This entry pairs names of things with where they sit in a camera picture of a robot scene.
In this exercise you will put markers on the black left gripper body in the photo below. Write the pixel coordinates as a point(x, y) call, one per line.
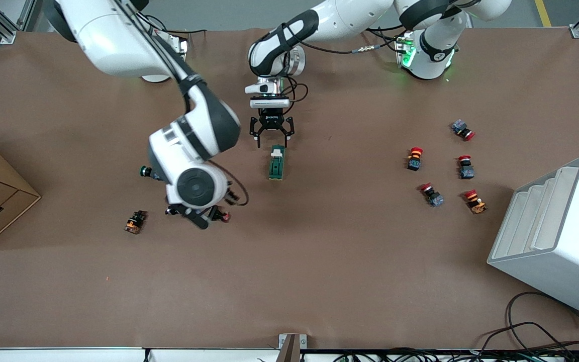
point(271, 119)

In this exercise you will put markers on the green load switch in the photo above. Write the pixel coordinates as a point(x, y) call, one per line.
point(276, 168)

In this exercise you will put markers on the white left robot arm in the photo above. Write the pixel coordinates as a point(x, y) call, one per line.
point(345, 15)

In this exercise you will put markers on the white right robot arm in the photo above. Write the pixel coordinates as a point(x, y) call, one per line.
point(118, 40)

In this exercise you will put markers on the black square illuminated push button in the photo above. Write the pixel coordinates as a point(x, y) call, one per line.
point(223, 216)

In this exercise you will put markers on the green mushroom push button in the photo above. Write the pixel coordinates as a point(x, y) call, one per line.
point(145, 171)

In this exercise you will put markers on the red button black body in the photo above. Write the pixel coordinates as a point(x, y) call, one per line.
point(414, 158)

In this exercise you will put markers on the red button blue contact block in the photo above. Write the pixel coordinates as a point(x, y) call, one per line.
point(431, 194)
point(466, 167)
point(463, 129)

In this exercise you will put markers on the red button orange body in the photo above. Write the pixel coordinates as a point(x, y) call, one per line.
point(475, 201)

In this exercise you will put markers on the white stepped storage rack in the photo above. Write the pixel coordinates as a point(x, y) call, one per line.
point(571, 261)

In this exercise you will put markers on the white camera mounting plate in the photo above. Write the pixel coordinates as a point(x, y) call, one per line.
point(269, 103)

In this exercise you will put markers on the black selector switch orange block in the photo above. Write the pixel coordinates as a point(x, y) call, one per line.
point(135, 221)
point(170, 211)

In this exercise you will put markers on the metal table edge bracket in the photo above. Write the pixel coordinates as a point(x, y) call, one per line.
point(292, 349)

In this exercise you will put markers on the white table edge rail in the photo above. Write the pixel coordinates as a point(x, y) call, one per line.
point(68, 356)

